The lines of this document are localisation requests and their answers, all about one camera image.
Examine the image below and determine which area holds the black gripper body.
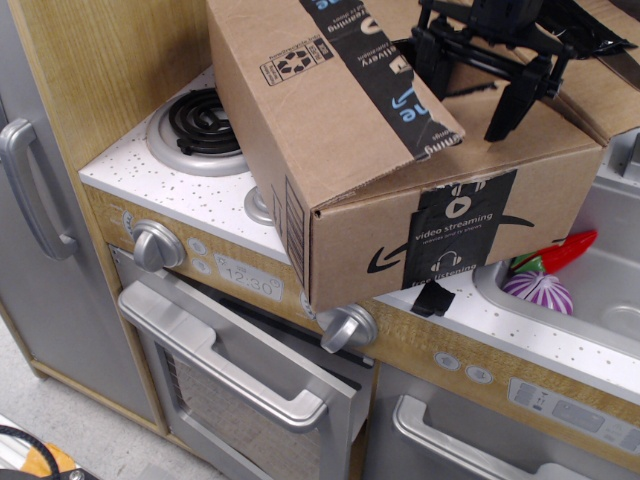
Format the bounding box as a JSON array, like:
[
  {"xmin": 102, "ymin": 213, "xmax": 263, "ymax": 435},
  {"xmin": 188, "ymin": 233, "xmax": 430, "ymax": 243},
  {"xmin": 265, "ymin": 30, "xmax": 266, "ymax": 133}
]
[{"xmin": 409, "ymin": 1, "xmax": 575, "ymax": 98}]

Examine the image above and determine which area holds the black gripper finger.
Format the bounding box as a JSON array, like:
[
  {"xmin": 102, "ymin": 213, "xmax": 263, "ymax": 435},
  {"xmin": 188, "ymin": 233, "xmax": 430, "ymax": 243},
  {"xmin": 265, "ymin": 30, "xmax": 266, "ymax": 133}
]
[
  {"xmin": 411, "ymin": 27, "xmax": 455, "ymax": 100},
  {"xmin": 484, "ymin": 56, "xmax": 552, "ymax": 142}
]

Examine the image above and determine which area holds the large cardboard amazon box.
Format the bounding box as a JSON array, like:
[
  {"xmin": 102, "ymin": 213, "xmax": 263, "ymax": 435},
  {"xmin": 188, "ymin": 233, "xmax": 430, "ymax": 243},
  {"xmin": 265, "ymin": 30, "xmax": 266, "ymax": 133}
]
[{"xmin": 207, "ymin": 1, "xmax": 639, "ymax": 311}]

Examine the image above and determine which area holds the red toy chili pepper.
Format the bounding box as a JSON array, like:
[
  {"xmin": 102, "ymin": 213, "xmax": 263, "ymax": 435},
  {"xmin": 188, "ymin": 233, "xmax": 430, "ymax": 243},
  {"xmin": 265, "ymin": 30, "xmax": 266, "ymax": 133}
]
[{"xmin": 510, "ymin": 230, "xmax": 598, "ymax": 274}]

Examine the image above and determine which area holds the purple white toy onion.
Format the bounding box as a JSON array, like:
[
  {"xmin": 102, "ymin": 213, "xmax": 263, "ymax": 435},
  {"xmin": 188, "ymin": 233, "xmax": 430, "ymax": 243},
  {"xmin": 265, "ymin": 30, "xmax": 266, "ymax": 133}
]
[{"xmin": 502, "ymin": 271, "xmax": 574, "ymax": 315}]

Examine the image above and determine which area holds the grey toy sink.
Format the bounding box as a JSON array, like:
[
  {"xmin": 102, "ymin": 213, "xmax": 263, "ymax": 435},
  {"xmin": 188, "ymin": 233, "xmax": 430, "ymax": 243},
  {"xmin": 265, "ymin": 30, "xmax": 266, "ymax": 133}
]
[{"xmin": 473, "ymin": 129, "xmax": 639, "ymax": 358}]

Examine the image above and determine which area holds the small front stove burner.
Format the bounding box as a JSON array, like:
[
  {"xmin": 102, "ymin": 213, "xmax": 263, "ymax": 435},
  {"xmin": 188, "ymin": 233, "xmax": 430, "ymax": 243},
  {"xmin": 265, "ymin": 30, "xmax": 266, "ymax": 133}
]
[{"xmin": 244, "ymin": 187, "xmax": 274, "ymax": 226}]

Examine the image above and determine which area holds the black coil stove burner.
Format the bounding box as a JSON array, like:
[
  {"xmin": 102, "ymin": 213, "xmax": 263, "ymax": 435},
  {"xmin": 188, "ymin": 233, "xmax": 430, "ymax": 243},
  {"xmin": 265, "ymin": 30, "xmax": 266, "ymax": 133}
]
[{"xmin": 168, "ymin": 88, "xmax": 241, "ymax": 157}]

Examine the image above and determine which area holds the toy kitchen stove unit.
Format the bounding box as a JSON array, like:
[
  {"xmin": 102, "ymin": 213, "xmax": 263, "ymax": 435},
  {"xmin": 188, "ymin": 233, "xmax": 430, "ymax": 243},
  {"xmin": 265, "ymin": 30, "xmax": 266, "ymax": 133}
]
[{"xmin": 80, "ymin": 70, "xmax": 639, "ymax": 475}]

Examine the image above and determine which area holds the silver right stove knob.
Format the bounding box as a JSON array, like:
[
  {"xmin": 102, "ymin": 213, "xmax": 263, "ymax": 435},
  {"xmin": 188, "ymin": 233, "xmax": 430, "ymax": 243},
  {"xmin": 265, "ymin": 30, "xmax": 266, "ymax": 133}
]
[{"xmin": 316, "ymin": 304, "xmax": 378, "ymax": 353}]

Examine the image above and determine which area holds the silver stove knob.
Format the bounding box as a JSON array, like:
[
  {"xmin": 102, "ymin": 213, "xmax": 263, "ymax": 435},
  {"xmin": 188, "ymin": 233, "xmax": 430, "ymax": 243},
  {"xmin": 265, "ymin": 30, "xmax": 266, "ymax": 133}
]
[
  {"xmin": 133, "ymin": 219, "xmax": 186, "ymax": 273},
  {"xmin": 316, "ymin": 304, "xmax": 378, "ymax": 353}
]

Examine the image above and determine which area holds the silver left stove knob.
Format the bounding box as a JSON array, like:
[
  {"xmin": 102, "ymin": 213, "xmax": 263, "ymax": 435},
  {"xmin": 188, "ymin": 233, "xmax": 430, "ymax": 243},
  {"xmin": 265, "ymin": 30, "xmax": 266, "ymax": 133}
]
[{"xmin": 133, "ymin": 219, "xmax": 186, "ymax": 273}]

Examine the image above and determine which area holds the grey dishwasher door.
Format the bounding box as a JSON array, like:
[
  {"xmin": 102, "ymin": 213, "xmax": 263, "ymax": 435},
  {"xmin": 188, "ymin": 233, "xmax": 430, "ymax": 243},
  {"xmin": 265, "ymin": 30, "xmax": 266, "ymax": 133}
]
[{"xmin": 363, "ymin": 364, "xmax": 638, "ymax": 479}]

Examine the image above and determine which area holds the grey oven door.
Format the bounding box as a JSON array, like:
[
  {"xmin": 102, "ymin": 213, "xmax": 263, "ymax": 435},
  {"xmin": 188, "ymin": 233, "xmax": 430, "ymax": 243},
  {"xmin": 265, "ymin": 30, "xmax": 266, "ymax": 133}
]
[{"xmin": 118, "ymin": 281, "xmax": 374, "ymax": 479}]

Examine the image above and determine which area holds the grey fridge door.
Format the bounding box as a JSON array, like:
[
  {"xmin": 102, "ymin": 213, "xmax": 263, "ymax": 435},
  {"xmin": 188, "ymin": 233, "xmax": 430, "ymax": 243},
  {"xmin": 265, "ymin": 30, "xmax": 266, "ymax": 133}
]
[{"xmin": 1, "ymin": 2, "xmax": 158, "ymax": 426}]

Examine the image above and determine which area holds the silver fridge handle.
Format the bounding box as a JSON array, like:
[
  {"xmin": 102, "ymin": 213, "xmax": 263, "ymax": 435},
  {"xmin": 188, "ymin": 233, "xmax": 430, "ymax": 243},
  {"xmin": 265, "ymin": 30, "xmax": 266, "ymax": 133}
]
[{"xmin": 1, "ymin": 118, "xmax": 78, "ymax": 261}]

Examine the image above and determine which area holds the black cable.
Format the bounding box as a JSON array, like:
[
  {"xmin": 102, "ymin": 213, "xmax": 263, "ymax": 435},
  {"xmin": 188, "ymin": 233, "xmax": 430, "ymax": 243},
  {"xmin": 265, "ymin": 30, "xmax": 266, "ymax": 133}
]
[{"xmin": 0, "ymin": 421, "xmax": 63, "ymax": 476}]

